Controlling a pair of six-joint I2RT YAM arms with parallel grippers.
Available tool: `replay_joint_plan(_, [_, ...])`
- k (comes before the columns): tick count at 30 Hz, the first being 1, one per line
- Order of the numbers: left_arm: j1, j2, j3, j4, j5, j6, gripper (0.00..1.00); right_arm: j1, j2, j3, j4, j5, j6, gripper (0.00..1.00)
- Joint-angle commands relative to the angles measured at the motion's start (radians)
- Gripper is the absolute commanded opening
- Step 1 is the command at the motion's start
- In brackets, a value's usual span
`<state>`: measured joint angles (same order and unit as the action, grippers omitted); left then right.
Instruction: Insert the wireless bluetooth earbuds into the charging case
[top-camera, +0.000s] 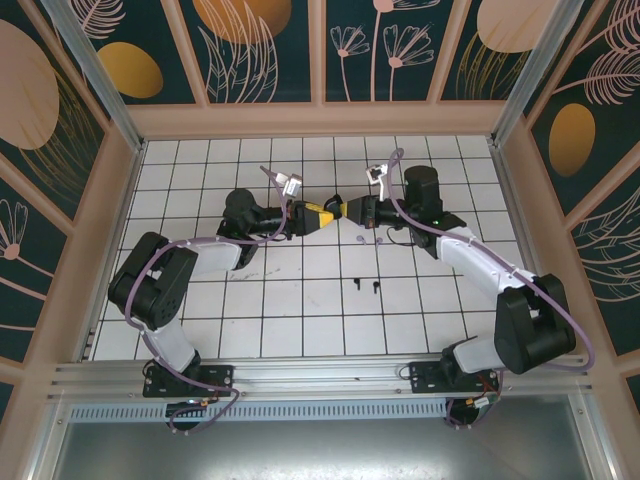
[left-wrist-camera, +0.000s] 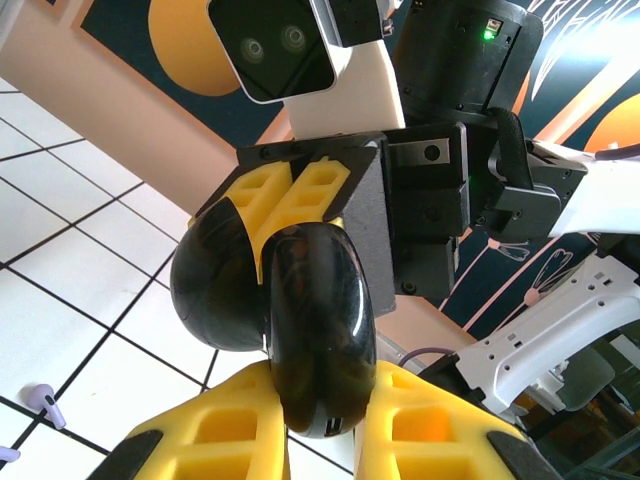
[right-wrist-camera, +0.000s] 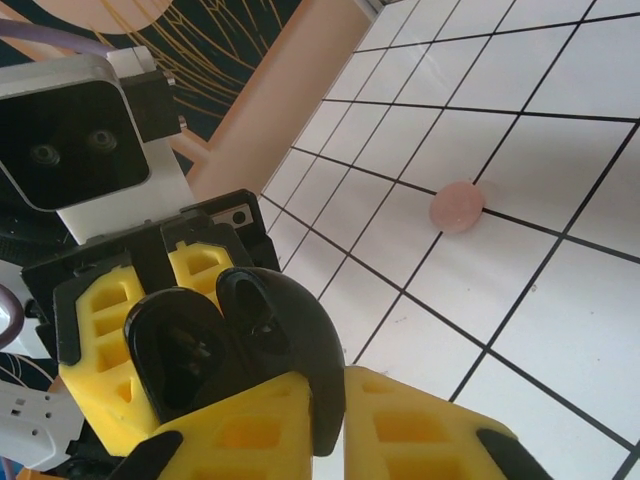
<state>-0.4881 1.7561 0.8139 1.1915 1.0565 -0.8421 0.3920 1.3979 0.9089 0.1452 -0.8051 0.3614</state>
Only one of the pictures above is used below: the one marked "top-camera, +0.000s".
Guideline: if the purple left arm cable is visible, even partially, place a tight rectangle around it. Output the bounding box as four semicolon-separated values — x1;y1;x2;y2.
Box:
124;165;294;436

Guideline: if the aluminium corner post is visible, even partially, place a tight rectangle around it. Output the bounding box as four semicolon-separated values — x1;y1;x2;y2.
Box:
38;0;147;154
491;0;601;147

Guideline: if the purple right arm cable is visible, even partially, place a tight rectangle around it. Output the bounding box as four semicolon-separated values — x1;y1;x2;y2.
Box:
384;148;597;431

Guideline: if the aluminium mounting rail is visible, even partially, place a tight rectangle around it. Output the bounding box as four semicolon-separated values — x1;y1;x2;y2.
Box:
47;353;596;403

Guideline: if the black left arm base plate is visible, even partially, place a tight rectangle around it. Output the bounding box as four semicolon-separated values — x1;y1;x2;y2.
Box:
142;363;236;400

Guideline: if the slotted grey cable duct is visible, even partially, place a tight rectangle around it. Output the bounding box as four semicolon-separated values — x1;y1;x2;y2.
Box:
64;401;451;422

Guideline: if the grey metal sheet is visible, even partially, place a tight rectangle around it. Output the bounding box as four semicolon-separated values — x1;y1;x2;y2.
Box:
49;418;614;480

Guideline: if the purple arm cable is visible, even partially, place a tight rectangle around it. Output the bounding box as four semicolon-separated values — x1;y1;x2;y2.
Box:
384;148;597;431
124;165;294;436

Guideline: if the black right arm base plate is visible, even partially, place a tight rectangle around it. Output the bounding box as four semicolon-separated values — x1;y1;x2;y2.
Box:
407;359;501;395

